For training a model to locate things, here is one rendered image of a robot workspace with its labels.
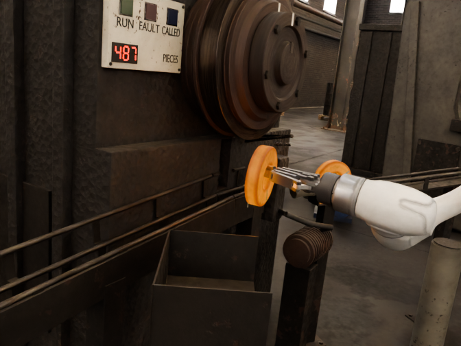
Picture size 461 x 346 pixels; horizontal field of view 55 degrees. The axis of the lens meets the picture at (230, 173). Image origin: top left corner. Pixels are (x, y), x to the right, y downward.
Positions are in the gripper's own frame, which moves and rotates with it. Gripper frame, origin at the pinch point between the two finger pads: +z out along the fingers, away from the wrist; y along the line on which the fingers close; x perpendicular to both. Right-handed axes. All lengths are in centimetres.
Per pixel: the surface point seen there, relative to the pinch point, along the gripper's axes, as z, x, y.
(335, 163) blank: 2, -7, 64
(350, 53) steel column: 276, 67, 871
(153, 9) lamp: 29.6, 34.7, -13.2
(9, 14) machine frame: 62, 29, -30
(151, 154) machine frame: 24.7, -0.3, -14.4
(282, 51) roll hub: 7.5, 29.8, 15.2
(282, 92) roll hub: 8.3, 18.5, 21.2
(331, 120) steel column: 289, -82, 871
